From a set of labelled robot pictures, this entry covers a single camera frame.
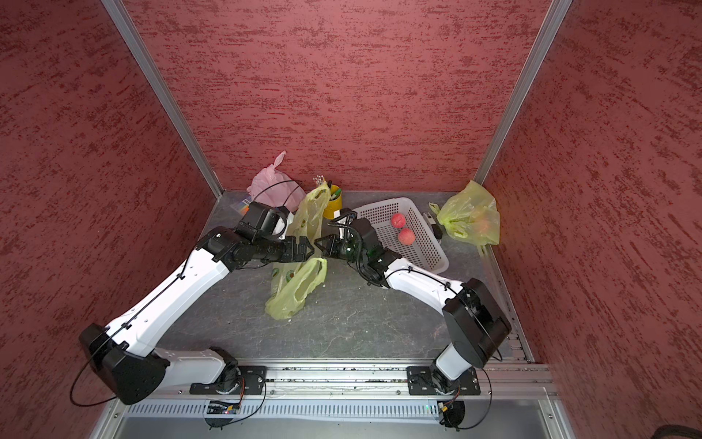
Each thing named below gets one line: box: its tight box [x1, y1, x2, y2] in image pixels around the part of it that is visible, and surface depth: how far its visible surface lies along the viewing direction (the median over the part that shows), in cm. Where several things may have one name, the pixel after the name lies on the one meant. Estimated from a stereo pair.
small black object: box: [426, 212, 445, 241], surface depth 107 cm
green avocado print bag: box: [265, 181, 331, 321], surface depth 73 cm
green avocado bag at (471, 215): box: [428, 180, 500, 247], surface depth 105 cm
